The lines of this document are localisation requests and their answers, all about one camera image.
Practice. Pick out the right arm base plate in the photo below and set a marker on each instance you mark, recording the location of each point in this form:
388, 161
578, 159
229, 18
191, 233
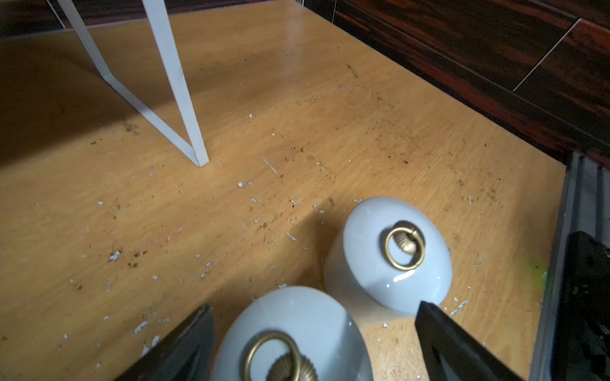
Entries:
581, 340

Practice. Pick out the white tea canister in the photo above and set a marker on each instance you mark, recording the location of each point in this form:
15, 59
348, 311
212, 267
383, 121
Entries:
386, 260
295, 333

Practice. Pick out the white wooden two-tier shelf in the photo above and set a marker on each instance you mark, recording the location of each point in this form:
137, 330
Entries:
177, 92

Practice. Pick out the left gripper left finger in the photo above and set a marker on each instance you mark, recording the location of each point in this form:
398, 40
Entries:
185, 354

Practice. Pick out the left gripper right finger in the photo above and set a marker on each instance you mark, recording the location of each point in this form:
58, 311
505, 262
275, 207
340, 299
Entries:
450, 353

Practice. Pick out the aluminium front rail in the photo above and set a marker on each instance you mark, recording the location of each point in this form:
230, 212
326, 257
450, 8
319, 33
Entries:
584, 207

